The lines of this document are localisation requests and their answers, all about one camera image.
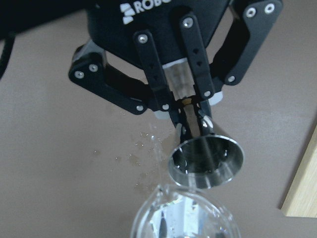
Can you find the bamboo cutting board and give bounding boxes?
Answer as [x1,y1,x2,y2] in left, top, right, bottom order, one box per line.
[280,128,317,218]

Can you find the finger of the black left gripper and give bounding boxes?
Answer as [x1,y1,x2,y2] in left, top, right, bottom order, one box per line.
[68,30,183,126]
[178,0,283,129]

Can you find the clear glass beaker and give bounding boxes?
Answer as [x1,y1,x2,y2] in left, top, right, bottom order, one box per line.
[130,184,241,238]

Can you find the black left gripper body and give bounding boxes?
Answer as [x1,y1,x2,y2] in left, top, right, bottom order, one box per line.
[0,0,230,74]

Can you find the steel jigger measuring cup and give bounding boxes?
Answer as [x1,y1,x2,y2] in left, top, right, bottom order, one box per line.
[167,99,246,189]

